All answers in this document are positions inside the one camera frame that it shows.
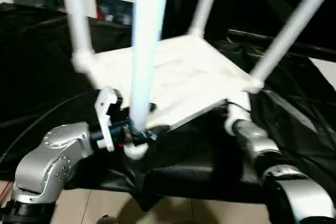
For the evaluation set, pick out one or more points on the dark rounded robot foot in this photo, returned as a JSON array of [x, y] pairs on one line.
[[107, 219]]

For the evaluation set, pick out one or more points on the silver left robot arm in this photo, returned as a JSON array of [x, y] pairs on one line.
[[52, 155]]

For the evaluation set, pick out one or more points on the red carton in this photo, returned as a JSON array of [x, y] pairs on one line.
[[99, 11]]

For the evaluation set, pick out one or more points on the white cup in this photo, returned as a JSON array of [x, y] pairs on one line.
[[109, 18]]

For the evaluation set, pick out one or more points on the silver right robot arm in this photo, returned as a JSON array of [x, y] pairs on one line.
[[262, 140]]

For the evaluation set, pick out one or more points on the white plastic table top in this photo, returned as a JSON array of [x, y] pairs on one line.
[[183, 77]]

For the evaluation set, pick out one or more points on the white flat board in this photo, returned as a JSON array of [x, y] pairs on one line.
[[326, 70]]

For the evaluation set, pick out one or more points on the black mat cloth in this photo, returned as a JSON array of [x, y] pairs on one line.
[[39, 64]]

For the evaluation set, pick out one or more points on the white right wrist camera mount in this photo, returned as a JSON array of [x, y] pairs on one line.
[[236, 116]]

